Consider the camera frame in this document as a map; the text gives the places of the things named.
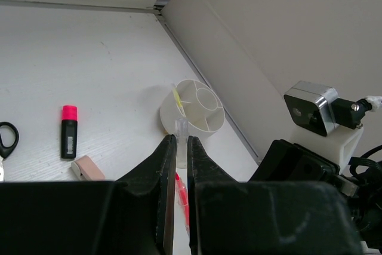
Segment slim red highlighter pen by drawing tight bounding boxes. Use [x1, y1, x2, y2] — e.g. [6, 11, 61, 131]
[175, 173, 190, 235]

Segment slim yellow highlighter pen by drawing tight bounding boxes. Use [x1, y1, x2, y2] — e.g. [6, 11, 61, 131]
[172, 84, 186, 118]

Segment black handled scissors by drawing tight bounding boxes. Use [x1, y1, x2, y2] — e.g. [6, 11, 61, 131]
[1, 121, 20, 182]

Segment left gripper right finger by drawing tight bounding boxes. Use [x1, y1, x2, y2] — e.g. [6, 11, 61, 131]
[187, 136, 236, 255]

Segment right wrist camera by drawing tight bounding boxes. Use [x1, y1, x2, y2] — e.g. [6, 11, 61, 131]
[283, 80, 365, 166]

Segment aluminium rail right side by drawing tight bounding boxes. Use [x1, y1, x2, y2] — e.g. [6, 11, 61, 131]
[153, 4, 259, 161]

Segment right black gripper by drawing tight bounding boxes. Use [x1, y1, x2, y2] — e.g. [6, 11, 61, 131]
[250, 140, 381, 249]

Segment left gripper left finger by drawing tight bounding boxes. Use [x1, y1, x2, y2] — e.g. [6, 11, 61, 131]
[115, 135, 177, 254]

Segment pink eraser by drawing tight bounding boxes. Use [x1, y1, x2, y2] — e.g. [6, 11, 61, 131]
[71, 155, 105, 181]

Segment white round compartment container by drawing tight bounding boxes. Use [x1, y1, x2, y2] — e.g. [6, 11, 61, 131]
[159, 79, 226, 139]

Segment pink capped black highlighter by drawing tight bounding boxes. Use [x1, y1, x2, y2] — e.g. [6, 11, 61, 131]
[60, 105, 78, 159]

